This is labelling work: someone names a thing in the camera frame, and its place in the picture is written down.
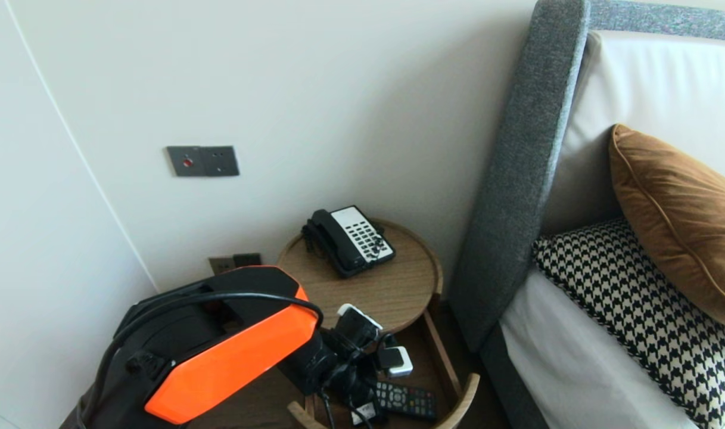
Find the black and white telephone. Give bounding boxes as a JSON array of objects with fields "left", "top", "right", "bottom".
[{"left": 306, "top": 205, "right": 397, "bottom": 278}]

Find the white bed sheet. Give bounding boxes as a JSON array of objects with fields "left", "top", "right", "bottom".
[{"left": 498, "top": 268, "right": 720, "bottom": 429}]

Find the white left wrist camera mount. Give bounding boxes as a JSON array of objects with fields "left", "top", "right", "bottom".
[{"left": 337, "top": 303, "right": 414, "bottom": 378}]

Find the black telephone handset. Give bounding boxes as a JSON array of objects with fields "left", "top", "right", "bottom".
[{"left": 310, "top": 209, "right": 369, "bottom": 272}]

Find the brown velvet pillow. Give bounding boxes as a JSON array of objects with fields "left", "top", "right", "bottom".
[{"left": 608, "top": 124, "right": 725, "bottom": 333}]

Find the grey switch plate red button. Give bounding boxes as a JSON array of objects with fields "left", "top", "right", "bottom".
[{"left": 167, "top": 147, "right": 207, "bottom": 178}]

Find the grey wall outlet plate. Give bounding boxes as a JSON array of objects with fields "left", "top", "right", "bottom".
[{"left": 204, "top": 145, "right": 240, "bottom": 176}]

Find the black remote control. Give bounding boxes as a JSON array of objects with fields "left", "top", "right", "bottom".
[{"left": 374, "top": 381, "right": 439, "bottom": 422}]

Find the white padded headboard cushion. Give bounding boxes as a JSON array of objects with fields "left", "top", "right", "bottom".
[{"left": 541, "top": 31, "right": 725, "bottom": 236}]

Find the black white houndstooth pillow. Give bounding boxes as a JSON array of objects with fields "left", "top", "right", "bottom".
[{"left": 532, "top": 218, "right": 725, "bottom": 429}]

